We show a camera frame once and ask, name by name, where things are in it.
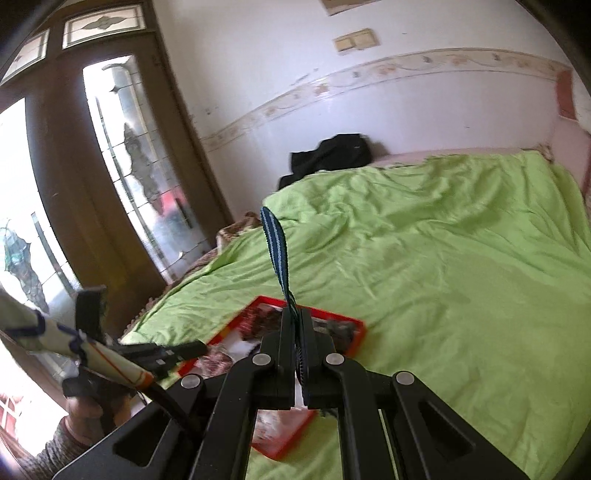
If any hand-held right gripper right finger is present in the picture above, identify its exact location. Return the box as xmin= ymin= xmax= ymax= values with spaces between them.
xmin=300 ymin=307 xmax=532 ymax=480

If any white floral scrunchie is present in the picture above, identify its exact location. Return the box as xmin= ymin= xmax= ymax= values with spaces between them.
xmin=228 ymin=339 xmax=259 ymax=359

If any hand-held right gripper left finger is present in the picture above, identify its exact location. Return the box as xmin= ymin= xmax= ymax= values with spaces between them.
xmin=53 ymin=305 xmax=297 ymax=480

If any maroon plaid scrunchie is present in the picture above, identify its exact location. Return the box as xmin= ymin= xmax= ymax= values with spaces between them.
xmin=196 ymin=348 xmax=237 ymax=377

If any black cloth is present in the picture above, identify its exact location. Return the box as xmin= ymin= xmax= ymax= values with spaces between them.
xmin=277 ymin=134 xmax=374 ymax=190

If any wooden glass-panel door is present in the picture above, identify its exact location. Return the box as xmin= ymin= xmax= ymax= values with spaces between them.
xmin=0 ymin=0 xmax=234 ymax=462

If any person's left hand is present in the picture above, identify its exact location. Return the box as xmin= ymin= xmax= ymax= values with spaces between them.
xmin=62 ymin=392 xmax=134 ymax=445

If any dark red patterned scrunchie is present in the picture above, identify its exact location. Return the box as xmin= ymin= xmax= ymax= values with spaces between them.
xmin=238 ymin=308 xmax=283 ymax=343

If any green blanket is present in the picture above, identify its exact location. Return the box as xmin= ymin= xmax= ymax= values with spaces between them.
xmin=122 ymin=150 xmax=591 ymax=480

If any red-framed white tray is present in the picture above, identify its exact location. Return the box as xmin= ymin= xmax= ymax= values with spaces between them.
xmin=178 ymin=295 xmax=366 ymax=461

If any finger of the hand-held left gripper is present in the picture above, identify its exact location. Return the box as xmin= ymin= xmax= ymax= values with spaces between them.
xmin=119 ymin=340 xmax=208 ymax=382

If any dark brown hair clip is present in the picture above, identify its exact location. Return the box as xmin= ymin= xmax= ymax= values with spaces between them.
xmin=316 ymin=322 xmax=359 ymax=354

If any blue striped hair band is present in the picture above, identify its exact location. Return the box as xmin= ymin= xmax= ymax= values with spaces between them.
xmin=259 ymin=206 xmax=308 ymax=386

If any black cable with white wrap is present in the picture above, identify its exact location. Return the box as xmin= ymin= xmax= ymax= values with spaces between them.
xmin=0 ymin=291 xmax=204 ymax=437

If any beige wall switch plate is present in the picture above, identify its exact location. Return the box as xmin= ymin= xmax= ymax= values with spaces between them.
xmin=333 ymin=28 xmax=382 ymax=54

